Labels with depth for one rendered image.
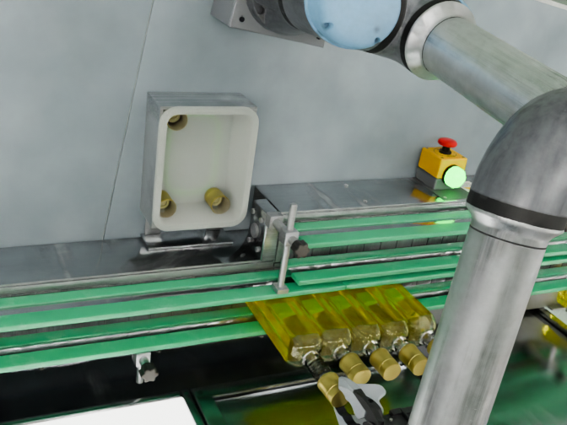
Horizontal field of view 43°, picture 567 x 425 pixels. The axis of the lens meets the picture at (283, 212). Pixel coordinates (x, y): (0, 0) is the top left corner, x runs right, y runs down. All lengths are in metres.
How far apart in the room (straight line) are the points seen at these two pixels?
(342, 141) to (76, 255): 0.56
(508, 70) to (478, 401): 0.39
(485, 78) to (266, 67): 0.50
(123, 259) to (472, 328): 0.72
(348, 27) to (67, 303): 0.61
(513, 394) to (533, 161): 0.90
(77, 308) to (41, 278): 0.08
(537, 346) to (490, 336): 0.99
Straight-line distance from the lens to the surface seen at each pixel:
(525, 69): 0.90
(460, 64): 0.96
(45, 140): 1.24
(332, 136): 1.42
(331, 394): 1.11
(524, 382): 1.58
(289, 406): 1.28
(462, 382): 0.74
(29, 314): 1.16
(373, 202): 1.39
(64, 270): 1.24
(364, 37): 1.00
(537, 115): 0.71
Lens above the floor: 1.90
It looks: 53 degrees down
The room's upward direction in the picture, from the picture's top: 137 degrees clockwise
